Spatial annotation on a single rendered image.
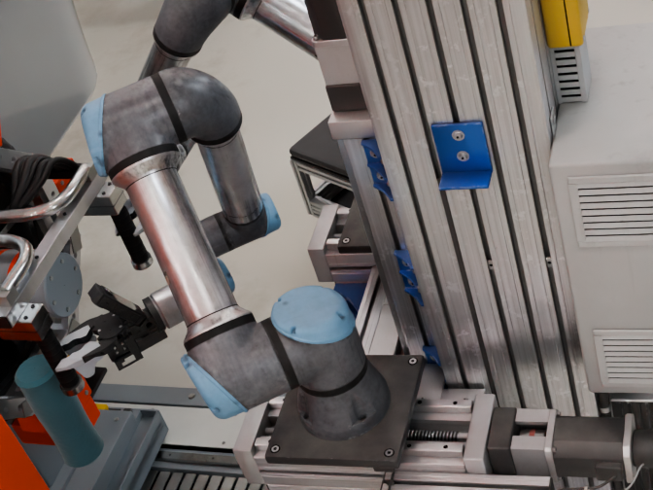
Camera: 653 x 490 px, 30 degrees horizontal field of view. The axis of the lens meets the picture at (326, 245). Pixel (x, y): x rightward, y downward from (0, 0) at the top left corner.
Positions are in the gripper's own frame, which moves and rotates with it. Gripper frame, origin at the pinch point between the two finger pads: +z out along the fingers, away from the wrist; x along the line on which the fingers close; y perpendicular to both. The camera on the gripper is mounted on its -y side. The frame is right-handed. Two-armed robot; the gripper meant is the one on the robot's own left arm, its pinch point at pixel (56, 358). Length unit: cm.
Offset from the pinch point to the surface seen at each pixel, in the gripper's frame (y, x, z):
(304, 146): 49, 92, -85
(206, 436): 75, 38, -21
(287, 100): 83, 169, -107
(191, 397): 75, 53, -23
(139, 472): 70, 34, -2
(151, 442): 69, 40, -8
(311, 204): 69, 92, -82
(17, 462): -6.7, -27.2, 12.9
